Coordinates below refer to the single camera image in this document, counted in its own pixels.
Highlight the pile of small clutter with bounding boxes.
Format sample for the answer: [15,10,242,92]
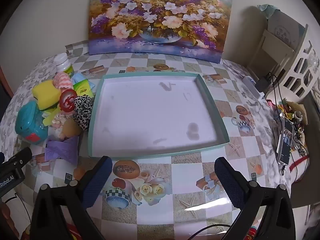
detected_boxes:
[266,99,309,155]

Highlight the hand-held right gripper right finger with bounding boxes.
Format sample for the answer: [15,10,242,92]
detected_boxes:
[214,157,297,240]

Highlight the pink white striped cloth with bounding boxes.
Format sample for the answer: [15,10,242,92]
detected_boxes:
[52,72,74,90]

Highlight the white bottle green label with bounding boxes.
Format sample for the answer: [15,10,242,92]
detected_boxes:
[54,53,75,78]

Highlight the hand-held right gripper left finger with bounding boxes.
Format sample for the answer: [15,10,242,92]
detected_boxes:
[30,156,113,240]

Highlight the grey printed board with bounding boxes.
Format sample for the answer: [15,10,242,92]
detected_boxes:
[267,10,307,48]

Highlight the teal cloth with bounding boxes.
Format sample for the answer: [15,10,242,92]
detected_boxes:
[257,4,278,18]

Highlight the flower bouquet painting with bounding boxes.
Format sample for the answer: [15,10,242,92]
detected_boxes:
[88,0,234,63]

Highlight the checkered printed tablecloth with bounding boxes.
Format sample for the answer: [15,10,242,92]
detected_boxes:
[0,40,312,240]

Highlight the purple packet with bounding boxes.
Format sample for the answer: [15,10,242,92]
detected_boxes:
[45,136,78,165]

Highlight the yellow-green cloth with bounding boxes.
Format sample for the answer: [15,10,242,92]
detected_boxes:
[41,105,62,127]

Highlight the black charger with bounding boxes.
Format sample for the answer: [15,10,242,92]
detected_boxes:
[255,76,270,92]

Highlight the yellow sponge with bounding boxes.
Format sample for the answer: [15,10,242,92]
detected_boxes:
[32,82,62,110]

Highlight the leopard print scrunchie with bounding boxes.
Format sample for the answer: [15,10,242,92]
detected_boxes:
[73,95,93,131]

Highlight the teal plastic toy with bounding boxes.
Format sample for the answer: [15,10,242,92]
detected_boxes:
[14,101,48,144]

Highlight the white power strip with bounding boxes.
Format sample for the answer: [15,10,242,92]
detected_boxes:
[242,76,265,99]

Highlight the green tissue pack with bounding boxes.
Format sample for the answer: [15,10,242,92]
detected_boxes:
[73,79,93,98]

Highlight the red plastic ring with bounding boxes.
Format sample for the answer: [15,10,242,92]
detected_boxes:
[59,89,76,112]

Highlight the shallow teal cardboard box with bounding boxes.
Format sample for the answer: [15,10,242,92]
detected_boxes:
[87,72,229,158]

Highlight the smartphone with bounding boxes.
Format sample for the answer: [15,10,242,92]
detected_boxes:
[276,115,294,165]

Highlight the blue face mask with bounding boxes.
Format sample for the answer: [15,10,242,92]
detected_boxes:
[71,73,97,92]

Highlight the pink floral scrunchie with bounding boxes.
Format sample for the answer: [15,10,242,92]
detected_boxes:
[51,112,67,139]

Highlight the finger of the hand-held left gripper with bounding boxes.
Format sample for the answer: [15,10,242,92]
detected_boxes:
[5,147,33,172]

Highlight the round tan potato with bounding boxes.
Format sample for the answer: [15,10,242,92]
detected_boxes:
[61,119,82,138]

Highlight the white slatted rack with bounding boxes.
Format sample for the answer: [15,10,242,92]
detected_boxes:
[265,24,320,98]

